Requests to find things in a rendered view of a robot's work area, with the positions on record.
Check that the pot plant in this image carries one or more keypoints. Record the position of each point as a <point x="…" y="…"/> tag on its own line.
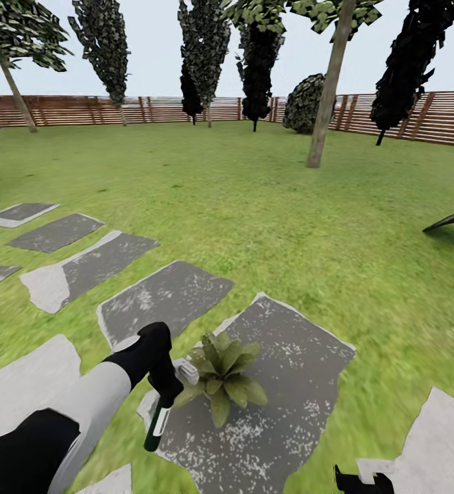
<point x="220" y="363"/>

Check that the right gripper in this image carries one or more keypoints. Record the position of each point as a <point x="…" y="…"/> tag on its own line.
<point x="350" y="484"/>

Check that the insectifuge atomizer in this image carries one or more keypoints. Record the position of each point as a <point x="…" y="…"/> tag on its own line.
<point x="157" y="425"/>

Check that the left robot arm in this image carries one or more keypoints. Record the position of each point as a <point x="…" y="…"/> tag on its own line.
<point x="50" y="445"/>

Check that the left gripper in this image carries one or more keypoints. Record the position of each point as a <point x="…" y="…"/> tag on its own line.
<point x="166" y="383"/>

